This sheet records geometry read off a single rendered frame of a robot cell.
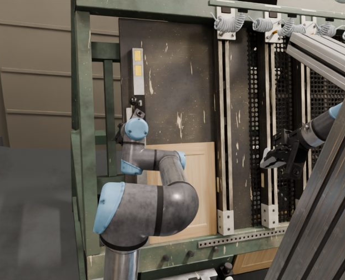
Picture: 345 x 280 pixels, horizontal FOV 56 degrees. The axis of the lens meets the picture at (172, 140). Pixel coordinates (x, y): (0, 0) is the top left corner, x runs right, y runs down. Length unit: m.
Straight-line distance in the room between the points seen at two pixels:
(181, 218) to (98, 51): 1.09
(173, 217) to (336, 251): 0.35
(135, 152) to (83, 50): 0.62
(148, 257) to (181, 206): 0.95
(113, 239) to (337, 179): 0.48
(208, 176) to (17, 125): 2.60
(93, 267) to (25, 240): 1.39
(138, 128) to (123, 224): 0.44
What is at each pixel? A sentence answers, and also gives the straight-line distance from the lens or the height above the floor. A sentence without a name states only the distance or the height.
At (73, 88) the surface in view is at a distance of 2.42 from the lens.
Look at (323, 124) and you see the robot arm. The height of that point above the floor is 1.79.
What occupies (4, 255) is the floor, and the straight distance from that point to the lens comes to 2.88.
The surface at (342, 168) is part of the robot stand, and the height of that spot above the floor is 1.93.
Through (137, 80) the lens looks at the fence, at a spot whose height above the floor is 1.59.
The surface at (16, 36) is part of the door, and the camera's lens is 3.50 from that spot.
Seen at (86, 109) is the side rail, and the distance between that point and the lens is 1.51.
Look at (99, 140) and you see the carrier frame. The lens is 2.69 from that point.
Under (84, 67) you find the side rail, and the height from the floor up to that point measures 1.64.
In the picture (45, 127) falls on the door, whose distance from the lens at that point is 3.83.
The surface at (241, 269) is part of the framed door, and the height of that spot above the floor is 0.29.
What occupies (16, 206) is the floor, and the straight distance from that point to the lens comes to 3.25.
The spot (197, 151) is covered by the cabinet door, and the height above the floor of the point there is 1.27.
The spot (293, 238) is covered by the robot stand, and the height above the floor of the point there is 1.76.
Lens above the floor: 2.15
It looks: 30 degrees down
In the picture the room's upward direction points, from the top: 9 degrees clockwise
